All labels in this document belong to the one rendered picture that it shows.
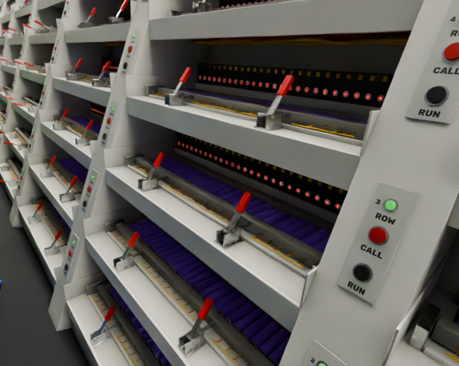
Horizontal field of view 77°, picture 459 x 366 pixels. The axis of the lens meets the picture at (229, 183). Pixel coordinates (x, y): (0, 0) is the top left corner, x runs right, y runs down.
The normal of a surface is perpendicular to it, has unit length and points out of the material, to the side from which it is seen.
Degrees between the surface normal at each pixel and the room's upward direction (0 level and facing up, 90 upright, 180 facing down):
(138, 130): 90
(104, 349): 21
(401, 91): 90
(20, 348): 0
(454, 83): 90
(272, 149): 111
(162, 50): 90
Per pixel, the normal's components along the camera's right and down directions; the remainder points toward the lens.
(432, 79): -0.66, -0.15
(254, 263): 0.07, -0.93
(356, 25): -0.73, 0.20
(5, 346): 0.33, -0.94
